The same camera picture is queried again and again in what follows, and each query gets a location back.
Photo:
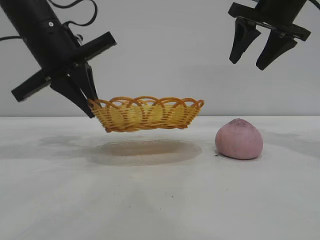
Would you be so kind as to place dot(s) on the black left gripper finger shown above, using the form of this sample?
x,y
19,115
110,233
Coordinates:
x,y
87,80
70,92

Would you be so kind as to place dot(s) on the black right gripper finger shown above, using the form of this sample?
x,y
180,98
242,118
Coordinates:
x,y
242,40
276,50

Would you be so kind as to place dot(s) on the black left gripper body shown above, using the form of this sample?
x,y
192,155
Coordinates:
x,y
45,40

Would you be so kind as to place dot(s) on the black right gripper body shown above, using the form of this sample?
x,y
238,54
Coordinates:
x,y
280,15

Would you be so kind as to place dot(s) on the yellow woven plastic basket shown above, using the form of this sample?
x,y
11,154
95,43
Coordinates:
x,y
150,117

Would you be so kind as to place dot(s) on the pink peach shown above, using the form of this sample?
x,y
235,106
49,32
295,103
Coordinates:
x,y
238,141

